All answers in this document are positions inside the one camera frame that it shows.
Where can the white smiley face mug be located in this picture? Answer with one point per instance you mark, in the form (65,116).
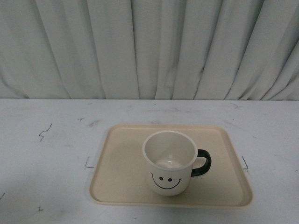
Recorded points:
(172,159)

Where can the beige rectangular plastic tray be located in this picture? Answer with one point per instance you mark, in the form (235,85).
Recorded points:
(119,176)

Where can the white pleated curtain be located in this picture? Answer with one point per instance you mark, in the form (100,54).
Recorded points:
(150,49)

